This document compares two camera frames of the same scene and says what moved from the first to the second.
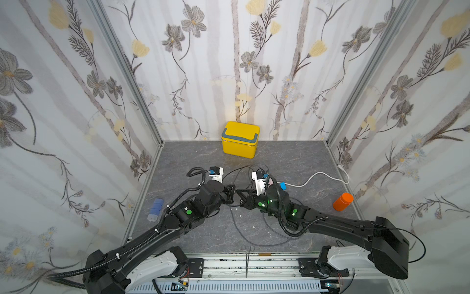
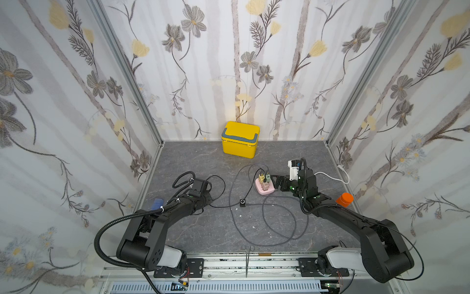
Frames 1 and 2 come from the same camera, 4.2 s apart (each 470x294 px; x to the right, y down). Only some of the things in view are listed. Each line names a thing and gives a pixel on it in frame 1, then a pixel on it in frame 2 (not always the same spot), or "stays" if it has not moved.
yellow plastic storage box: x=240 y=139 stays
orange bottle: x=343 y=201 stays
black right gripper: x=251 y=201 to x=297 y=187
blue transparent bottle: x=156 y=209 stays
